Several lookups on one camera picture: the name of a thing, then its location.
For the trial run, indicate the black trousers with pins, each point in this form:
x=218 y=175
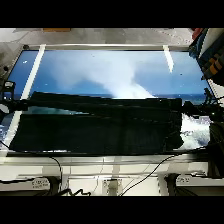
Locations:
x=96 y=130

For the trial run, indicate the silver frame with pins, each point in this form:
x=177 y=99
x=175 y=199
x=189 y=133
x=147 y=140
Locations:
x=110 y=165

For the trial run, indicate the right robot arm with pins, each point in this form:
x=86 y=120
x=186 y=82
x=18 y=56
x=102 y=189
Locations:
x=200 y=111

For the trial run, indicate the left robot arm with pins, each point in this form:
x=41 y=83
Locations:
x=13 y=106

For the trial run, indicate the red garment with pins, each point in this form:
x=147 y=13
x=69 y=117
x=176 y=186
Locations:
x=197 y=32

